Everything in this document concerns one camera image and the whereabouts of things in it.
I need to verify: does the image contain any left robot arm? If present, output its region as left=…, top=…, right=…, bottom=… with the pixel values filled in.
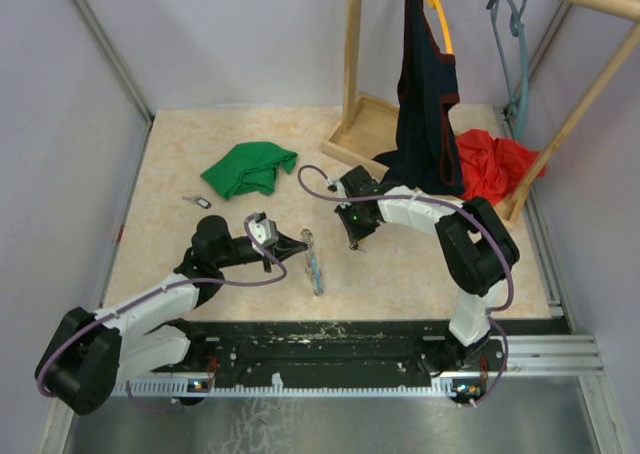
left=34, top=213, right=309, bottom=415

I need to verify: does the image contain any green cloth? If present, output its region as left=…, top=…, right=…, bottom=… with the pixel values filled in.
left=200, top=141, right=298, bottom=200

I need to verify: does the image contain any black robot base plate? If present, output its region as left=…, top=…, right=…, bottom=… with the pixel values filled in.
left=114, top=317, right=506, bottom=390

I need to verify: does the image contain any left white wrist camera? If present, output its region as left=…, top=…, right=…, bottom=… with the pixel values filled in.
left=245, top=213, right=279, bottom=249

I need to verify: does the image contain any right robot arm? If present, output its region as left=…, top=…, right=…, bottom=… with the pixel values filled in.
left=328, top=166, right=520, bottom=370

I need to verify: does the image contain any dark navy garment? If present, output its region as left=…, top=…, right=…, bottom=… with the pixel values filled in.
left=374, top=0, right=464, bottom=197

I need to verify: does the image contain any aluminium rail frame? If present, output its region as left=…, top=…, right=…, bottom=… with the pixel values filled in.
left=82, top=335, right=603, bottom=409

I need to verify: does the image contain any wooden clothes rack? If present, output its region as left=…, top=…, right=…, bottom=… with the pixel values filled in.
left=321, top=0, right=640, bottom=237

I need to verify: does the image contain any red cloth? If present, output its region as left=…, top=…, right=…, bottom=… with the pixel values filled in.
left=456, top=129, right=539, bottom=206

